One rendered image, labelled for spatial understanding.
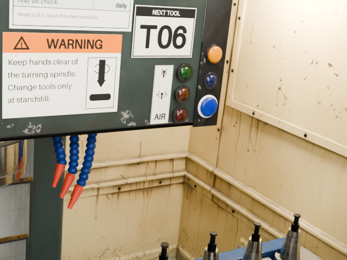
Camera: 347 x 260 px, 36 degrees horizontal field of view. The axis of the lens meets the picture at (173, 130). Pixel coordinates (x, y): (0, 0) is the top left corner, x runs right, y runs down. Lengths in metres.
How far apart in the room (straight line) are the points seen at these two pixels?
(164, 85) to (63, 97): 0.15
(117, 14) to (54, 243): 1.01
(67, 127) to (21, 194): 0.76
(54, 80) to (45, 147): 0.79
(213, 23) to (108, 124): 0.21
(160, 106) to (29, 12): 0.23
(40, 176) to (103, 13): 0.86
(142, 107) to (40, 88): 0.15
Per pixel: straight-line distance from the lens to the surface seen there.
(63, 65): 0.69
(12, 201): 1.46
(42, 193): 1.52
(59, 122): 0.71
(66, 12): 0.68
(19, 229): 1.50
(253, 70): 1.81
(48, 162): 1.49
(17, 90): 0.68
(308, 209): 1.69
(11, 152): 0.85
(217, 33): 0.80
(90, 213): 2.05
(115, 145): 1.98
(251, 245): 1.12
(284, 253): 1.20
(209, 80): 0.80
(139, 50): 0.73
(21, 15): 0.67
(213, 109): 0.81
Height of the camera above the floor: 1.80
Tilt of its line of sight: 17 degrees down
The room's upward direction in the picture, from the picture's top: 6 degrees clockwise
